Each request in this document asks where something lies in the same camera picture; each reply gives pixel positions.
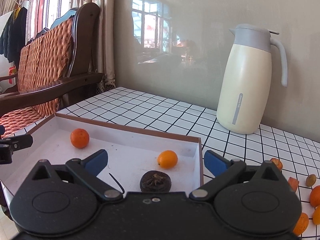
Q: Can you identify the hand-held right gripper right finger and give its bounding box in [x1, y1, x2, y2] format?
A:
[189, 150, 285, 202]

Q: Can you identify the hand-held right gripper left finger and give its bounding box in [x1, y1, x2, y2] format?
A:
[31, 149, 123, 203]

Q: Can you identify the white cardboard box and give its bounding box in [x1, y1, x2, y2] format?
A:
[0, 112, 204, 200]

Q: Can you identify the carrot piece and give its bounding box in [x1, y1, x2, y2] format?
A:
[288, 177, 300, 193]
[270, 158, 283, 171]

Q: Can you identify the small brown round fruit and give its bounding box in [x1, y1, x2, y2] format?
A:
[305, 174, 317, 187]

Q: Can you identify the deep orange tangerine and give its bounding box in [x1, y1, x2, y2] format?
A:
[70, 128, 90, 149]
[309, 185, 320, 207]
[292, 212, 309, 236]

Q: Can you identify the dark thin stem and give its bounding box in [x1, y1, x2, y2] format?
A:
[109, 172, 125, 194]

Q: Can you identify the yellow-orange tangerine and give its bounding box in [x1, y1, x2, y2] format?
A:
[312, 205, 320, 225]
[157, 150, 178, 169]

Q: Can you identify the dark dried round fruit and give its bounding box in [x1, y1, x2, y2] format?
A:
[140, 170, 172, 193]

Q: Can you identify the white grid tablecloth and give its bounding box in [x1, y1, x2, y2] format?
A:
[0, 87, 320, 239]

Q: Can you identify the orange woven chair cushion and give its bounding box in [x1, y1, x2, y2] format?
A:
[0, 19, 75, 138]

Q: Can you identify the cream thermos jug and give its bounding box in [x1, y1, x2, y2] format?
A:
[216, 24, 288, 135]

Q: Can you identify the dark green hanging jacket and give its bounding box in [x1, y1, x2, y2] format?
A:
[0, 11, 14, 55]

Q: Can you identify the black hanging jacket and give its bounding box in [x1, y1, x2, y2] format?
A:
[7, 6, 28, 63]

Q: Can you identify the dark wooden chair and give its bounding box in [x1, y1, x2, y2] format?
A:
[0, 2, 104, 120]

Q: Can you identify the beige patterned curtain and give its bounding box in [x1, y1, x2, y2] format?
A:
[64, 0, 115, 90]

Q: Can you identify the window with red frame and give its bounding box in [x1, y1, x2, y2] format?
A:
[26, 0, 73, 39]

